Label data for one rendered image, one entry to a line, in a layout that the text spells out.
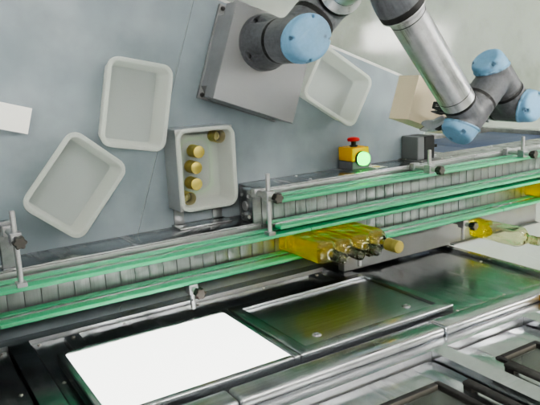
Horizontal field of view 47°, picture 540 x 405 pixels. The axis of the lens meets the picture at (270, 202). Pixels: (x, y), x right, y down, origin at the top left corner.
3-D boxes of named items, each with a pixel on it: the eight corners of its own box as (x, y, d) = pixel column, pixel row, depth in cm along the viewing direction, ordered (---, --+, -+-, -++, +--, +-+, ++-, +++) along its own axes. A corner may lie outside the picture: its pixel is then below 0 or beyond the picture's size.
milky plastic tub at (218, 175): (169, 208, 174) (182, 214, 167) (162, 128, 170) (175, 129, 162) (224, 199, 183) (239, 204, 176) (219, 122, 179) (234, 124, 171)
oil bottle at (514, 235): (469, 235, 225) (533, 251, 203) (468, 221, 223) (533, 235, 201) (480, 231, 227) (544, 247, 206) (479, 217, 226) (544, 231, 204)
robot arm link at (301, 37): (255, 40, 158) (284, 37, 147) (285, 2, 161) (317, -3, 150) (283, 74, 164) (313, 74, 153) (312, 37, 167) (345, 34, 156)
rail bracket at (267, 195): (251, 231, 175) (276, 239, 164) (249, 171, 171) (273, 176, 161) (261, 229, 176) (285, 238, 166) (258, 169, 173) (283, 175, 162)
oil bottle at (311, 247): (278, 249, 181) (323, 267, 163) (277, 230, 180) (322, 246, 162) (294, 245, 184) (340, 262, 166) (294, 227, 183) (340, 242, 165)
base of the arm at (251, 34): (243, 7, 166) (263, 4, 158) (289, 21, 174) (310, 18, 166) (235, 65, 167) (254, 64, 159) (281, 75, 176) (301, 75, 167)
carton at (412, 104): (398, 75, 173) (419, 75, 166) (438, 92, 182) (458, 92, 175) (388, 117, 173) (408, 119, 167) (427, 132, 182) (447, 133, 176)
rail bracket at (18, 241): (-4, 269, 150) (14, 295, 131) (-14, 200, 146) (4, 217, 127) (18, 265, 152) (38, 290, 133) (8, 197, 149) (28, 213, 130)
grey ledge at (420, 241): (325, 265, 204) (347, 273, 194) (325, 239, 202) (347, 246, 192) (514, 218, 252) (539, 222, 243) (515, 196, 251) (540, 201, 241)
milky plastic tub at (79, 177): (11, 201, 154) (18, 206, 146) (63, 125, 157) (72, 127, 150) (71, 235, 163) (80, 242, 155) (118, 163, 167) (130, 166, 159)
